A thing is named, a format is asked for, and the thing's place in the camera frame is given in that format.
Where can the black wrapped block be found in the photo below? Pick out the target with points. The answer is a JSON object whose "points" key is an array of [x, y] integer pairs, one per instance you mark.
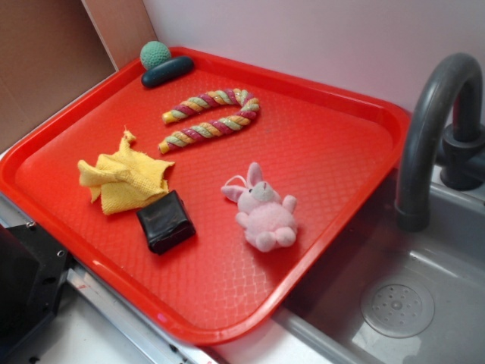
{"points": [[166, 223]]}

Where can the brown cardboard panel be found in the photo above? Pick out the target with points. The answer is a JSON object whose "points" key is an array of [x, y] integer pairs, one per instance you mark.
{"points": [[52, 52]]}

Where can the dark teal oval object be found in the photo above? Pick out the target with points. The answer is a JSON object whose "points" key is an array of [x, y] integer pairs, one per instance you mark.
{"points": [[166, 71]]}

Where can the grey toy sink basin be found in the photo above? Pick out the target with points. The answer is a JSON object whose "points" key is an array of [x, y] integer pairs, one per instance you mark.
{"points": [[447, 257]]}

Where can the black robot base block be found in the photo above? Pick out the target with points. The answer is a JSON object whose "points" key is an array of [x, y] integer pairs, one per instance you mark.
{"points": [[33, 271]]}

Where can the yellow cloth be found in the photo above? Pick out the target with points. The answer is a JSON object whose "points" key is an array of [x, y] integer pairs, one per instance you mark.
{"points": [[126, 179]]}

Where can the sink drain strainer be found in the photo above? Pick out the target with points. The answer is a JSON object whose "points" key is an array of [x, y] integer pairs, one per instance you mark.
{"points": [[397, 307]]}

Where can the green textured ball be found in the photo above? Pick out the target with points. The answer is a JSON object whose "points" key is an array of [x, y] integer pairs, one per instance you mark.
{"points": [[154, 53]]}

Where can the pink plush bunny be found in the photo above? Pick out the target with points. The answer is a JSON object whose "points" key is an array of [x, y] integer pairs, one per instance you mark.
{"points": [[266, 218]]}

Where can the red plastic tray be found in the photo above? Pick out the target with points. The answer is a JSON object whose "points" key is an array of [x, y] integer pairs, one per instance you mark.
{"points": [[328, 147]]}

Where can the grey toy faucet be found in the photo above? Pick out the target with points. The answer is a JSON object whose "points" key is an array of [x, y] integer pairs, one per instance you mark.
{"points": [[447, 130]]}

